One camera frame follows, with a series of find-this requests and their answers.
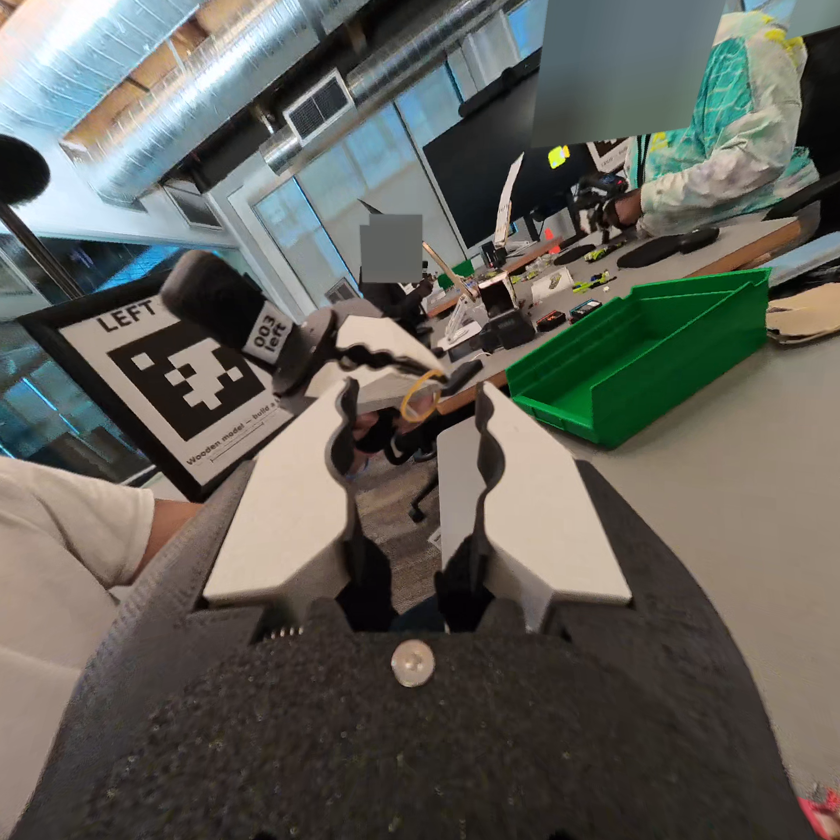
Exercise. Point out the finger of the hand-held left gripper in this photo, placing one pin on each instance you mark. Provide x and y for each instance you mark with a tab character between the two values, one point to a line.
390	392
371	333

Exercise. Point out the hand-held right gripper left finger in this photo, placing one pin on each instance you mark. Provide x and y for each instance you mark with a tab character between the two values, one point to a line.
282	518

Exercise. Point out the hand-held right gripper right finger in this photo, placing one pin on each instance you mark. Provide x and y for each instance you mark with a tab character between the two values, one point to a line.
548	518

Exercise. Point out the yellow rubber band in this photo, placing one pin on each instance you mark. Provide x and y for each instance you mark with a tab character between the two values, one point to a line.
403	401

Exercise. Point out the person's left forearm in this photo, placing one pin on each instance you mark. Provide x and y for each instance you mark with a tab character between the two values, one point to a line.
167	531

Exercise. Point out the wood-edged grey desk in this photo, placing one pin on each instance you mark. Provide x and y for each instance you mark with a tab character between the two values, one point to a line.
728	246

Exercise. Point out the black wheeled office chair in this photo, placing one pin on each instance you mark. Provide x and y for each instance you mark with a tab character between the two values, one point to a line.
377	436

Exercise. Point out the black flat device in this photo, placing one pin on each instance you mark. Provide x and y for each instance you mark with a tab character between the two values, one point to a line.
463	376

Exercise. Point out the black box device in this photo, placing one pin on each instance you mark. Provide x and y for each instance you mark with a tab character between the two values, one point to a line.
505	328

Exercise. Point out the green plastic bin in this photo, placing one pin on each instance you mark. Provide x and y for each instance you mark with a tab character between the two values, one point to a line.
656	394

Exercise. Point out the black monitor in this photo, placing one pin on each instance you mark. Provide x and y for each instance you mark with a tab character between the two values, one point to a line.
479	184

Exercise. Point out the white paper sign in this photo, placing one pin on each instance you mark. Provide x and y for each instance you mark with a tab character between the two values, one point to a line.
508	197

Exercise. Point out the white vent grille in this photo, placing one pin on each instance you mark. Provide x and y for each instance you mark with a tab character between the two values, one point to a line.
318	108

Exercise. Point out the black round-topped stand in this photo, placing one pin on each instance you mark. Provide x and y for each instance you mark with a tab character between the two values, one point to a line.
19	170

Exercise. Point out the person's white shirt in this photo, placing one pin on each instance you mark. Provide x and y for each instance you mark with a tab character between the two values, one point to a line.
46	564

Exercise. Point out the black oval pad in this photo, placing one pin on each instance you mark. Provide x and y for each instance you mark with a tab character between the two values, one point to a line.
653	254

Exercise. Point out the black mouse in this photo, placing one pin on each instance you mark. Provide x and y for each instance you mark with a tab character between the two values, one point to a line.
699	240

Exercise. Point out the beige cloth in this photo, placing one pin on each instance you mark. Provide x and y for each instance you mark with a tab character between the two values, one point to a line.
807	312

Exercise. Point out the light blue board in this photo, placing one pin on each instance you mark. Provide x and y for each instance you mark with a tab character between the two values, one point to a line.
810	259

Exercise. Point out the pink object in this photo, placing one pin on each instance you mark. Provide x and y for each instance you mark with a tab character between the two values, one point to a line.
823	814

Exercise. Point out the silver air duct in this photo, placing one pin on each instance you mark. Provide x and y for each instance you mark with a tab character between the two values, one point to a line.
407	72
216	111
79	59

